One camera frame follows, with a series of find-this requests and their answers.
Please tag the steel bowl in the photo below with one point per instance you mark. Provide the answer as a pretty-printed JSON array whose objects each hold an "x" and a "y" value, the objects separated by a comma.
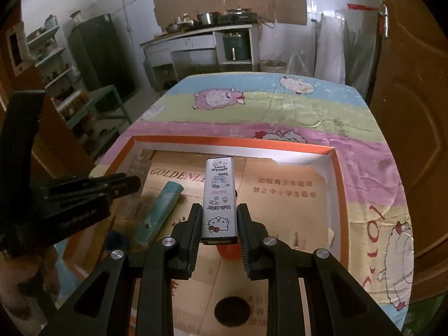
[{"x": 175, "y": 27}]

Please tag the teal lighter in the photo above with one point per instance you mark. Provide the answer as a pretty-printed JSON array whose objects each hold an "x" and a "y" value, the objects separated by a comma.
[{"x": 157, "y": 213}]

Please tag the green metal table frame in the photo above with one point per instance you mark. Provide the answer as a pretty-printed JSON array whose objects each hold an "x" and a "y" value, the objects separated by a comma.
[{"x": 105, "y": 101}]

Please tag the green kitchen appliance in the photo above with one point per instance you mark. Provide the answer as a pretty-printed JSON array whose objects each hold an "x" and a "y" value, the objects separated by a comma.
[{"x": 236, "y": 47}]

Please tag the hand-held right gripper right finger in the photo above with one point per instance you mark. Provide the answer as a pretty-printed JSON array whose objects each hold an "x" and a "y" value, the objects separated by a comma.
[{"x": 245, "y": 238}]

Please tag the person's left hand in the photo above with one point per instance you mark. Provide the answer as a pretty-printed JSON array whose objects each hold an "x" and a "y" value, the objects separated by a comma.
[{"x": 21, "y": 280}]

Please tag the blue bottle cap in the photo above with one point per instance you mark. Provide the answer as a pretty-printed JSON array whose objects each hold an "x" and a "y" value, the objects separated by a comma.
[{"x": 115, "y": 239}]

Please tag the white cartoon print lighter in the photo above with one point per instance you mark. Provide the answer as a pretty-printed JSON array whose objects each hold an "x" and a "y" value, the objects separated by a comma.
[{"x": 218, "y": 199}]

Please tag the white storage shelf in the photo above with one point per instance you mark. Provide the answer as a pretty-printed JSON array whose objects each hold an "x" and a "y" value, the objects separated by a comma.
[{"x": 49, "y": 59}]

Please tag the dark refrigerator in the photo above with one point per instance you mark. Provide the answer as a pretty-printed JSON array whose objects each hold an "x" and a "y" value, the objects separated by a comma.
[{"x": 101, "y": 52}]

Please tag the black induction stove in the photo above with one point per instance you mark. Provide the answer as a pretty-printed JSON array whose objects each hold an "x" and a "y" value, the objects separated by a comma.
[{"x": 241, "y": 16}]

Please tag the white plastic sheet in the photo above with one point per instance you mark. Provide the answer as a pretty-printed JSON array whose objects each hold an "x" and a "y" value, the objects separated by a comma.
[{"x": 332, "y": 49}]

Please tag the steel cooking pot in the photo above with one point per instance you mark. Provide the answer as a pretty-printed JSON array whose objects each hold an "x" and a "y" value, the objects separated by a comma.
[{"x": 206, "y": 18}]

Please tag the clear printed lighter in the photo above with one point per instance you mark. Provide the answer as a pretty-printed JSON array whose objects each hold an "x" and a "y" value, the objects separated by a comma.
[{"x": 140, "y": 164}]

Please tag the shallow cardboard box orange rim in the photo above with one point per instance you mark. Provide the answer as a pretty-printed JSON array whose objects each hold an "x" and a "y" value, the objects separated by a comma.
[{"x": 280, "y": 210}]

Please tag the woven basket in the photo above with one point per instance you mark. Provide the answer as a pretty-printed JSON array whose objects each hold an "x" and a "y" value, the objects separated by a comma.
[{"x": 272, "y": 65}]

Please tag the red bottle cap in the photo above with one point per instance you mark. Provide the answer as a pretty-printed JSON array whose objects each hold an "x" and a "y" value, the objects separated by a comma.
[{"x": 227, "y": 251}]

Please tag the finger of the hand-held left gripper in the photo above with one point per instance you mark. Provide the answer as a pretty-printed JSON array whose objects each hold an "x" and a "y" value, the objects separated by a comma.
[{"x": 105, "y": 186}]

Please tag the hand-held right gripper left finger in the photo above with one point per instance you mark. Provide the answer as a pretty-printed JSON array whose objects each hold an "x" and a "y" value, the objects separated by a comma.
[{"x": 194, "y": 238}]

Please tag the black bottle cap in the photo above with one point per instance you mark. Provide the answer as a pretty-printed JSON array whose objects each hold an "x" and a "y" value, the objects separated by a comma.
[{"x": 232, "y": 308}]

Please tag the red paper strip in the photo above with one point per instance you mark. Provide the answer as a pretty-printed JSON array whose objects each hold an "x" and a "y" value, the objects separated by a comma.
[{"x": 362, "y": 8}]

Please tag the brown wooden door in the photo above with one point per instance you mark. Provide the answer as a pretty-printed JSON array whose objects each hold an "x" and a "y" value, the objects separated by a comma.
[{"x": 413, "y": 112}]

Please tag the white kitchen counter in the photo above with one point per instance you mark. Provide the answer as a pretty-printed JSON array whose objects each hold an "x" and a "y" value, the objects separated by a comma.
[{"x": 196, "y": 42}]

